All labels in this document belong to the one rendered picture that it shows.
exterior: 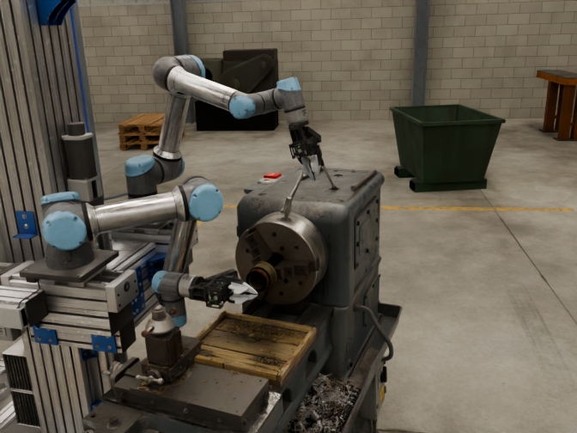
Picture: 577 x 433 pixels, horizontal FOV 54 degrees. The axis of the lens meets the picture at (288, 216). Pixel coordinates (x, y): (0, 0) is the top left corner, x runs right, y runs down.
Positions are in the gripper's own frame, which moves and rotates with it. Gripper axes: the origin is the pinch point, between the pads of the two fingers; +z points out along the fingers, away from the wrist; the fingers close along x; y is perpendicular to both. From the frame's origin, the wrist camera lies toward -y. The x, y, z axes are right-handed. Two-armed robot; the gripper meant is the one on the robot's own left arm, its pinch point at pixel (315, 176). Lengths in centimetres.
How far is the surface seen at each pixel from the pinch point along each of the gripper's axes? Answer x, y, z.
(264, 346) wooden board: -16, 40, 45
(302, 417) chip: -14, 32, 77
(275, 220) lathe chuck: -11.4, 17.0, 9.5
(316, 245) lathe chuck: -0.1, 14.2, 21.3
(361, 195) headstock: 8.7, -18.0, 13.9
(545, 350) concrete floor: 53, -143, 155
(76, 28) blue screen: -357, -311, -153
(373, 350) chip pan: -5, -24, 83
